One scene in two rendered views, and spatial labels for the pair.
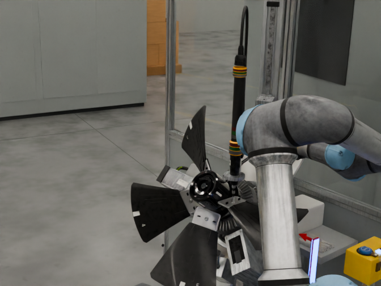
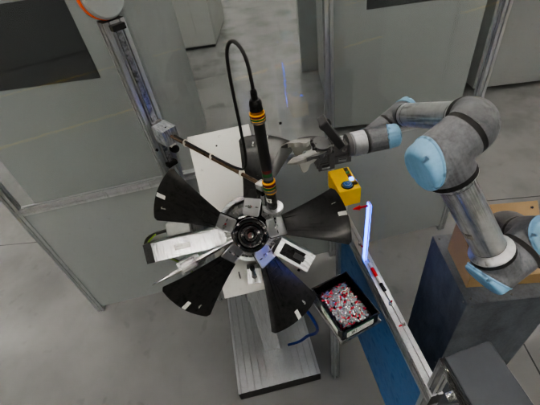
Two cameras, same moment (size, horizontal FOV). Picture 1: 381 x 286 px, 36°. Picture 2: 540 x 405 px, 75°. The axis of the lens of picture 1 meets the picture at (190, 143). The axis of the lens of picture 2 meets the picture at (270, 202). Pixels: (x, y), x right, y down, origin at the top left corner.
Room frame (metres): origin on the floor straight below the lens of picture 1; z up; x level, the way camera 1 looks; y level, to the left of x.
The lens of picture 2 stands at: (1.32, 0.56, 2.09)
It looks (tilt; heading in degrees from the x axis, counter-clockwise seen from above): 42 degrees down; 306
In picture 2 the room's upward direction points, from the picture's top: 10 degrees counter-clockwise
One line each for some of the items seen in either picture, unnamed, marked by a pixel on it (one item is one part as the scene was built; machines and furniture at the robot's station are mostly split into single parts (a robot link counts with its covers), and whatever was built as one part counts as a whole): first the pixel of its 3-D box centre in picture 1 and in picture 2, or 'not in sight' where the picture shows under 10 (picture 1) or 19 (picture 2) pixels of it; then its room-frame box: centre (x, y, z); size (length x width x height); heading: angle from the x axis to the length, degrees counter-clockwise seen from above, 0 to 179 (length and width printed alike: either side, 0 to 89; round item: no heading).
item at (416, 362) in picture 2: not in sight; (376, 283); (1.47, -0.30, 0.82); 0.90 x 0.04 x 0.08; 130
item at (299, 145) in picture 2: not in sight; (296, 149); (1.76, -0.26, 1.46); 0.09 x 0.03 x 0.06; 18
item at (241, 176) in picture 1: (235, 162); (269, 197); (1.82, -0.15, 1.32); 0.09 x 0.07 x 0.10; 165
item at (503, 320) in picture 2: not in sight; (458, 329); (1.11, -0.43, 0.50); 0.30 x 0.30 x 1.00; 31
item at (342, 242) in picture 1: (304, 235); not in sight; (2.25, -0.49, 0.84); 0.36 x 0.24 x 0.03; 40
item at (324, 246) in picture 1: (314, 242); not in sight; (2.15, -0.51, 0.87); 0.15 x 0.09 x 0.02; 41
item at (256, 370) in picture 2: not in sight; (269, 334); (2.05, -0.21, 0.04); 0.62 x 0.46 x 0.08; 130
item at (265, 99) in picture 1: (264, 106); (165, 132); (2.42, -0.31, 1.36); 0.10 x 0.07 x 0.08; 165
